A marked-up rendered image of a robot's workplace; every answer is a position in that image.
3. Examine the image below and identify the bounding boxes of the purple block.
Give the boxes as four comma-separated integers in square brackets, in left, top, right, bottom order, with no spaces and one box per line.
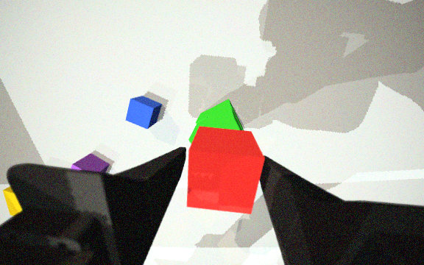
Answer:
[71,153,110,172]

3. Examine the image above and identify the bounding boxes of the red block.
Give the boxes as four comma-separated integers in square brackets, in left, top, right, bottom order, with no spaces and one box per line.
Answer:
[187,126,265,214]

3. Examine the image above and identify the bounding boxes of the green block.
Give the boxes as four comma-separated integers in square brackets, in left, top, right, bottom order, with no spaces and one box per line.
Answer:
[196,99,244,130]
[189,107,242,143]

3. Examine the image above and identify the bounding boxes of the blue cube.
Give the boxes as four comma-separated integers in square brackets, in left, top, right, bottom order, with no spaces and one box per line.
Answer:
[126,96,162,129]

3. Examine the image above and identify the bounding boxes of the yellow block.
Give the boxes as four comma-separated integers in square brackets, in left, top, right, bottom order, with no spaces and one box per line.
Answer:
[3,187,22,216]

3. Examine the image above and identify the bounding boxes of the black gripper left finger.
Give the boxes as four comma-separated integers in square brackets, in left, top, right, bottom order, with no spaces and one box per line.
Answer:
[7,147,186,265]

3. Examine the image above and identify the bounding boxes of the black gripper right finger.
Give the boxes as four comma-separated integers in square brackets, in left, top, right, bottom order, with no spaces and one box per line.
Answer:
[260,155,424,265]

